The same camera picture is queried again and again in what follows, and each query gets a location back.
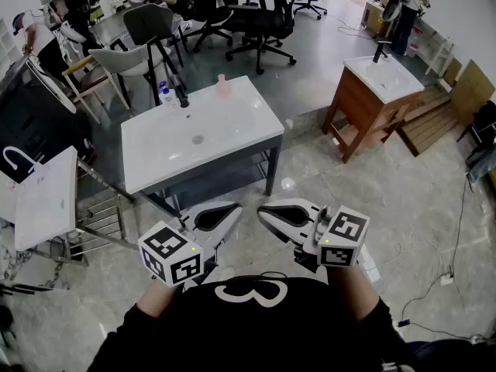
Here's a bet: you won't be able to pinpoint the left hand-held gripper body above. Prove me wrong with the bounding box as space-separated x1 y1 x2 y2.
138 217 226 288

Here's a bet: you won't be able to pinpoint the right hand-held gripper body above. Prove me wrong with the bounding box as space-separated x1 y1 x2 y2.
294 205 371 274

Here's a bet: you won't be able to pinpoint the pink cup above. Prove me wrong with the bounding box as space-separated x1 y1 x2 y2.
215 74 233 100

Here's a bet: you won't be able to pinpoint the person's right forearm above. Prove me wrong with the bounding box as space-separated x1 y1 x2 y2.
327 263 383 321

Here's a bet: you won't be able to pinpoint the person's left forearm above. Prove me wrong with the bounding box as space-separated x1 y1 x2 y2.
136 281 185 319

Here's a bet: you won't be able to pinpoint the white sink basin vanity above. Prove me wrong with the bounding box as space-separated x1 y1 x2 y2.
120 74 286 195

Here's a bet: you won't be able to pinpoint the brown wooden sink cabinet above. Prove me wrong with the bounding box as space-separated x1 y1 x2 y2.
321 66 424 165

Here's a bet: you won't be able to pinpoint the person's black printed shirt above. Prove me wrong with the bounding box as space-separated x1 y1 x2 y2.
87 275 412 372

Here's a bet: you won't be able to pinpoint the black faucet with lever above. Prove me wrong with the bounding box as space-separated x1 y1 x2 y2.
170 74 191 109

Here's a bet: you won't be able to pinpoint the wooden slatted steps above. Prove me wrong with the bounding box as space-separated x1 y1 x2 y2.
398 85 466 158

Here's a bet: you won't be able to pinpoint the small white basin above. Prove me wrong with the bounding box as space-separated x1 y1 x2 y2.
343 54 425 105

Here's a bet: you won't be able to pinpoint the light grey chair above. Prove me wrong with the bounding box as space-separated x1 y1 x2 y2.
88 44 166 112

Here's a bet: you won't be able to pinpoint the cream wooden chair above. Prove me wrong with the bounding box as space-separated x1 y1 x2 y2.
60 54 131 126

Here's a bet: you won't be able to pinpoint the small black faucet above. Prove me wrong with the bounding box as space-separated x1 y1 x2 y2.
371 40 393 64

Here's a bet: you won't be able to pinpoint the white curved faucet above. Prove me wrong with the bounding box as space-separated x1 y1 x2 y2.
2 146 40 172

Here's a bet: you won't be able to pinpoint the black low chair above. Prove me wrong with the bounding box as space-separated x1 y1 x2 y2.
456 99 496 158

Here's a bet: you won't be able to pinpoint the dark grey chair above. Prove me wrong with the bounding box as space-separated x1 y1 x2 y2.
122 2 189 96

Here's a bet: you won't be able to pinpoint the cardboard sheets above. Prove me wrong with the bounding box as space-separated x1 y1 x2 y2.
443 58 496 127

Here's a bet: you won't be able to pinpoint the cardboard box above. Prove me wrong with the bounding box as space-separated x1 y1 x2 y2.
363 0 391 36

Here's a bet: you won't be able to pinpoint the white side table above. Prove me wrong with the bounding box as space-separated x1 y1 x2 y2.
410 15 456 78

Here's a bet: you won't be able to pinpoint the white shelf cabinet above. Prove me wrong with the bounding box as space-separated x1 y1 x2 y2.
0 17 22 77

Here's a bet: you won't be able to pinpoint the white floor cable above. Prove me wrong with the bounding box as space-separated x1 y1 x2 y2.
371 238 446 282

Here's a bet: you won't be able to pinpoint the steel frame stand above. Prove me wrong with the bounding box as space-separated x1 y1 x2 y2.
38 157 136 267

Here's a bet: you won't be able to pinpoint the black floor cable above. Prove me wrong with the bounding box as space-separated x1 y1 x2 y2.
398 168 472 325

